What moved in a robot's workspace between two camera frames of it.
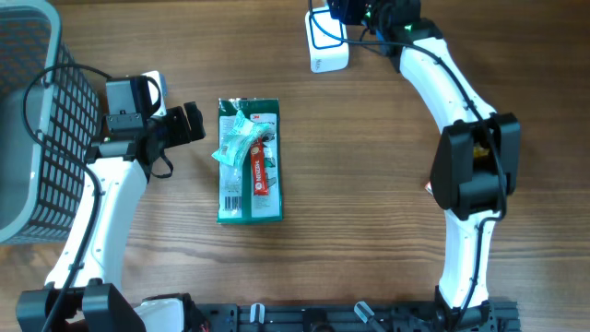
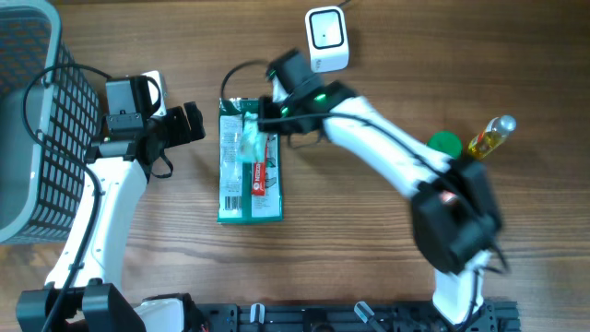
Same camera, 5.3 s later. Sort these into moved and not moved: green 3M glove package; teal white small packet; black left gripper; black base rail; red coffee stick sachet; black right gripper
Moved: black right gripper; teal white small packet
Not moved: red coffee stick sachet; green 3M glove package; black base rail; black left gripper
